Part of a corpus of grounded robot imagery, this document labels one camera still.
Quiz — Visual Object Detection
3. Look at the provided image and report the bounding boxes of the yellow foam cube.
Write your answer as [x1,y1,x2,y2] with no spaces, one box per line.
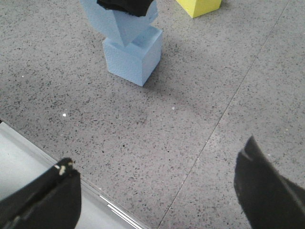
[176,0,222,18]

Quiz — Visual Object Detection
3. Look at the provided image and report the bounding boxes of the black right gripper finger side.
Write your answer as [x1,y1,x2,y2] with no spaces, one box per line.
[97,0,153,17]

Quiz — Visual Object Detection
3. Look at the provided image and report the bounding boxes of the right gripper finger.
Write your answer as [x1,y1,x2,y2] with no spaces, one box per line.
[234,136,305,229]
[0,157,81,229]

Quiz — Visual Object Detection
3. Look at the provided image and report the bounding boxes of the light blue foam cube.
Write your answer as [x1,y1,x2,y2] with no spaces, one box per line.
[80,0,158,46]
[102,26,163,86]

